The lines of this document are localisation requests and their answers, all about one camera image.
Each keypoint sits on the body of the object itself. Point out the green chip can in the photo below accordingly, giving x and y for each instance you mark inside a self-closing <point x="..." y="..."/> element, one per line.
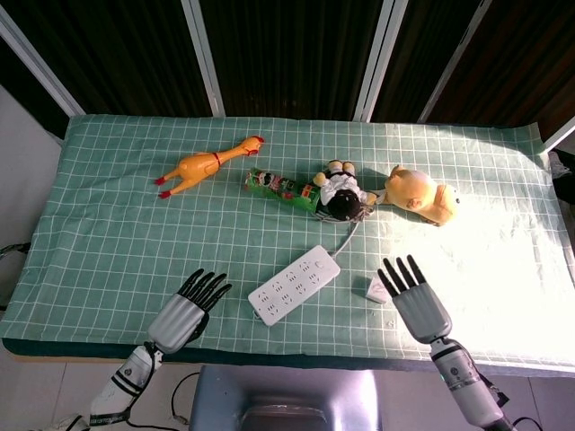
<point x="278" y="186"/>

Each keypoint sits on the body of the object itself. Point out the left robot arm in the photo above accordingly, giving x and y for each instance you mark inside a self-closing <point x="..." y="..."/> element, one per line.
<point x="126" y="381"/>

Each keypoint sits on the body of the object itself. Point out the white power strip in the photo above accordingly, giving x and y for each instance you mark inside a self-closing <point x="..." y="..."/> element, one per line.
<point x="287" y="287"/>

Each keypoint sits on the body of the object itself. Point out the dark blue under cloth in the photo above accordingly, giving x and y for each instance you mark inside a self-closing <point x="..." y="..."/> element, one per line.
<point x="67" y="351"/>

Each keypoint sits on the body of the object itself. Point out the black-haired plush doll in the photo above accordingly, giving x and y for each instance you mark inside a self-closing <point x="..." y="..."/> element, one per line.
<point x="343" y="202"/>

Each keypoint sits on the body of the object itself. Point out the dark shoe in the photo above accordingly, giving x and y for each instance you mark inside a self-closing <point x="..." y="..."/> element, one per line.
<point x="561" y="175"/>

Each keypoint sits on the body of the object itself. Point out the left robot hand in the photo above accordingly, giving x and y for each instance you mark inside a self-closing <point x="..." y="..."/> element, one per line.
<point x="177" y="319"/>

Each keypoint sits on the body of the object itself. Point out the small white plug adapter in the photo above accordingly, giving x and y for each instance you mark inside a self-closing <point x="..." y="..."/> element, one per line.
<point x="373" y="292"/>

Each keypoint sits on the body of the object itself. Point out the yellow rubber chicken toy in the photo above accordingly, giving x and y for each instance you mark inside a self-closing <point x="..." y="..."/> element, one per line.
<point x="197" y="168"/>

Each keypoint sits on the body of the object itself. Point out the green white-grid tablecloth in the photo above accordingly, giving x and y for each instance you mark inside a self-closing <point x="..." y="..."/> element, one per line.
<point x="112" y="233"/>

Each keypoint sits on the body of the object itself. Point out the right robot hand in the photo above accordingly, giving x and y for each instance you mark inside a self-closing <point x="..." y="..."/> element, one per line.
<point x="422" y="310"/>

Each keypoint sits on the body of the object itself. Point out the yellow plush animal toy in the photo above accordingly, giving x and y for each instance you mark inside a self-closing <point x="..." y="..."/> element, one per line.
<point x="418" y="190"/>

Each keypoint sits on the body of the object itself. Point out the grey robot body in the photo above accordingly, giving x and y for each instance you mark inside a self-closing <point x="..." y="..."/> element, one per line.
<point x="287" y="386"/>

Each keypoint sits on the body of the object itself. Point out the white window frame post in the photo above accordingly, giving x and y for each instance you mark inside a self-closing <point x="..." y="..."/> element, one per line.
<point x="559" y="134"/>
<point x="453" y="58"/>
<point x="204" y="58"/>
<point x="375" y="58"/>
<point x="40" y="67"/>

